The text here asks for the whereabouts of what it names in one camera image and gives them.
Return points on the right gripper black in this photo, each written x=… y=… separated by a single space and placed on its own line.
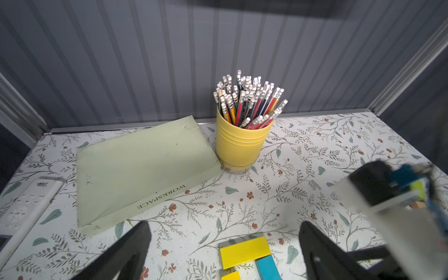
x=372 y=181

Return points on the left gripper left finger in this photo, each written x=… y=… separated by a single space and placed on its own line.
x=124 y=260

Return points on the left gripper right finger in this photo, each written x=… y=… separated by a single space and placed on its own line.
x=325 y=260

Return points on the teal block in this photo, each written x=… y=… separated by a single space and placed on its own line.
x=267 y=268

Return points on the yellow block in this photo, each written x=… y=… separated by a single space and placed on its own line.
x=232 y=276
x=244 y=252

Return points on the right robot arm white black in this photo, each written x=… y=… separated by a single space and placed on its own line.
x=400 y=205

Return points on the pale green book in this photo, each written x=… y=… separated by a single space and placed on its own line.
x=119 y=178

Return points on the white remote control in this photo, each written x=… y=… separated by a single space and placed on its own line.
x=20 y=217

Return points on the yellow pencil cup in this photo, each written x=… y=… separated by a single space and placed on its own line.
x=238 y=149

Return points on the bundle of pencils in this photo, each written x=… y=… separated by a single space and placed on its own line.
x=248 y=102

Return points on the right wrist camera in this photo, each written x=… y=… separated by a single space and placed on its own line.
x=415 y=177

